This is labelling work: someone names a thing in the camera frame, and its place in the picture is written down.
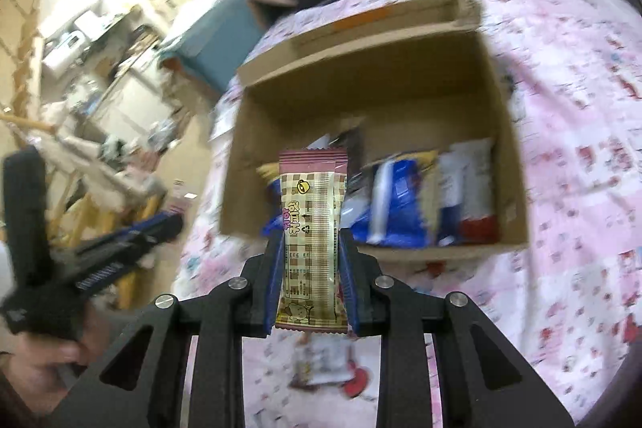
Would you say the dark blue snack bag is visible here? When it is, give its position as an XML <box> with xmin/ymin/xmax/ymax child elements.
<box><xmin>349</xmin><ymin>158</ymin><xmax>431</xmax><ymax>250</ymax></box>

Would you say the person's left hand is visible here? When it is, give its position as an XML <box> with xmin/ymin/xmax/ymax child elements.
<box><xmin>1</xmin><ymin>304</ymin><xmax>112</xmax><ymax>417</ymax></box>

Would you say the red silver snack bar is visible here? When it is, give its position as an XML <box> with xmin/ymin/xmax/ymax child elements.
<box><xmin>292</xmin><ymin>333</ymin><xmax>355</xmax><ymax>388</ymax></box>

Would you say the yellow wooden chair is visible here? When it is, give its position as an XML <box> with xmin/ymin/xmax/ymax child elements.
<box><xmin>47</xmin><ymin>195</ymin><xmax>163</xmax><ymax>310</ymax></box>

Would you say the red white snack bar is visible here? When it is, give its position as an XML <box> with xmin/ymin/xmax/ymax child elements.
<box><xmin>445</xmin><ymin>138</ymin><xmax>500</xmax><ymax>245</ymax></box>

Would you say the pink cartoon bed sheet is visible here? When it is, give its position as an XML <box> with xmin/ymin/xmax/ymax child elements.
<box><xmin>172</xmin><ymin>0</ymin><xmax>641</xmax><ymax>427</ymax></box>

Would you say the teal bed side cushion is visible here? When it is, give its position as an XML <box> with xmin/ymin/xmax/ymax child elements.
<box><xmin>158</xmin><ymin>0</ymin><xmax>271</xmax><ymax>93</ymax></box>

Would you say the dark chocolate cake pack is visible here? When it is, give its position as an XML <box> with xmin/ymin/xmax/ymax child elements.
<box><xmin>308</xmin><ymin>125</ymin><xmax>364</xmax><ymax>197</ymax></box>

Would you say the open cardboard box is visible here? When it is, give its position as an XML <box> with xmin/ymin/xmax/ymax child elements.
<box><xmin>220</xmin><ymin>0</ymin><xmax>529</xmax><ymax>262</ymax></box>

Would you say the blue white snack bar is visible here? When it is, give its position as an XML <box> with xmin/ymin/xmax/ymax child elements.
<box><xmin>437</xmin><ymin>152</ymin><xmax>463</xmax><ymax>247</ymax></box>

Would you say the yellow blue snack bag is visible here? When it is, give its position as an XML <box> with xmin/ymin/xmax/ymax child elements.
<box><xmin>257</xmin><ymin>163</ymin><xmax>283</xmax><ymax>237</ymax></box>

